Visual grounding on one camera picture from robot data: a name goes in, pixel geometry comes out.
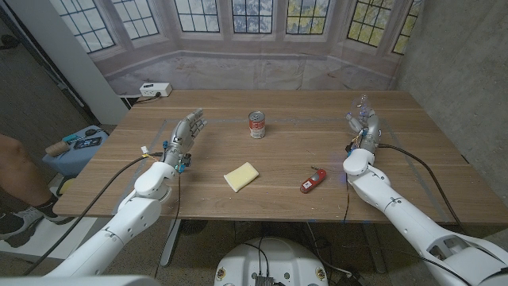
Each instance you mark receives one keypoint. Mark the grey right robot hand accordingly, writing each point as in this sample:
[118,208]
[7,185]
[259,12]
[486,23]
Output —
[373,133]

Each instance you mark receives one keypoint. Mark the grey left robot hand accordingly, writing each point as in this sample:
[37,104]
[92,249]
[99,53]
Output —
[182,135]

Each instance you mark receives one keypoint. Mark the clear plastic bottle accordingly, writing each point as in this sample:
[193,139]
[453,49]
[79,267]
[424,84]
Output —
[362,104]

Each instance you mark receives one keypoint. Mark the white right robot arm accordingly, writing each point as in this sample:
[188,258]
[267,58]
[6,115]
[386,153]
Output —
[397,214]

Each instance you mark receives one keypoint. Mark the yellow sponge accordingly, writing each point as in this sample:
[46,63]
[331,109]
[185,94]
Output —
[241,176]

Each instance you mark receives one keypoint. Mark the red white soup can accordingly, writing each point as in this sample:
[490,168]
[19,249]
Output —
[257,126]

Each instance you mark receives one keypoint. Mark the red lighter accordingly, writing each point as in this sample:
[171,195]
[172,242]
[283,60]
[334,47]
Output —
[313,180]

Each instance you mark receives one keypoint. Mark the white power strip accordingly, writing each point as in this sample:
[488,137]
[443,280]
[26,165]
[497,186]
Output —
[155,90]

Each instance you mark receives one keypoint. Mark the printed window backdrop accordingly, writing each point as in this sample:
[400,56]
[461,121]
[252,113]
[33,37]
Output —
[246,71]

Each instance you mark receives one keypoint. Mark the grey table leg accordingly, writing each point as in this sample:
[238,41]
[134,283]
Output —
[373,246]
[170,242]

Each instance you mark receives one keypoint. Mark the teal small tool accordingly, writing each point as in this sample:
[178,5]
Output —
[71,138]

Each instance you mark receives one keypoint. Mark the blue stool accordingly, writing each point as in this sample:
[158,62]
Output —
[67,163]

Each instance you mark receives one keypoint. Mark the brown roll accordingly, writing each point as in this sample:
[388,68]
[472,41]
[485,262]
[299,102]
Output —
[56,149]

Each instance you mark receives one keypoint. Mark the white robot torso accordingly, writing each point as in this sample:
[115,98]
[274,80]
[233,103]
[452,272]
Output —
[274,262]

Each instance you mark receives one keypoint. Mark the white floor mat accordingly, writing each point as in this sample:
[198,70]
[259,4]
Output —
[51,238]

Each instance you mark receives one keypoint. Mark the person's bare leg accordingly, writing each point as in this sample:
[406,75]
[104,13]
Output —
[18,171]

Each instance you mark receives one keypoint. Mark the grey black sneaker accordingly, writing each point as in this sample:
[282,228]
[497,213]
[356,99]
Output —
[18,226]

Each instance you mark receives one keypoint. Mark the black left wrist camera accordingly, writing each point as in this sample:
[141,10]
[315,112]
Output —
[185,161]

